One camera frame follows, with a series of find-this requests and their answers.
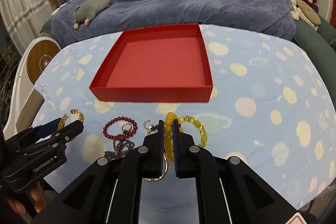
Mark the red shallow tray box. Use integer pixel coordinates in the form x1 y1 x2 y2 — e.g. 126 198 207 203
89 24 214 103

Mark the left hand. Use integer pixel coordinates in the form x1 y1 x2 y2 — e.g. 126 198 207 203
6 183 47 214

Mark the white round wooden device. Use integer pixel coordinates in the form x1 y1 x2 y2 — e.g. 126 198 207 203
3 36 61 139

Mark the green bed frame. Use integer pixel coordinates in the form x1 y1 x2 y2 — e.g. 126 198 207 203
267 0 336 98

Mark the grey mouse plush toy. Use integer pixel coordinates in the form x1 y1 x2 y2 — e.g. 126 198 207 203
72 0 111 30

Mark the purple beaded bow brooch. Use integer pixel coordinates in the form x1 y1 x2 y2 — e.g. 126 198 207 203
104 139 134 160

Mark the gold chain bracelet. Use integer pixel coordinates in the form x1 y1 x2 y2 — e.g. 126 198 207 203
57 108 85 131

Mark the dark red bead bracelet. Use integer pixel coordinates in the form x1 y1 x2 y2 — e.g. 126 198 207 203
102 116 138 141

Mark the orange amber bead bracelet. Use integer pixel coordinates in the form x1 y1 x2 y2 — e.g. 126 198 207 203
163 111 175 163

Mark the yellow green stone bracelet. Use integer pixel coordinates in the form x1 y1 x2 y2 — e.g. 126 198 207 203
178 115 208 149

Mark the blue patterned table cloth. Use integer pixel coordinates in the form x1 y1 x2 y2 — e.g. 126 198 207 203
34 25 335 208

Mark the white curtain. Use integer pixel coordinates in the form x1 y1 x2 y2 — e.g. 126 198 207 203
1 0 52 54

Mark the gold round compact mirror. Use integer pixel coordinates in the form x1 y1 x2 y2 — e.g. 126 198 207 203
144 154 169 182

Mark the beige cushion plush toy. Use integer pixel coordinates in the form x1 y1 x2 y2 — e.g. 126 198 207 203
290 0 321 31

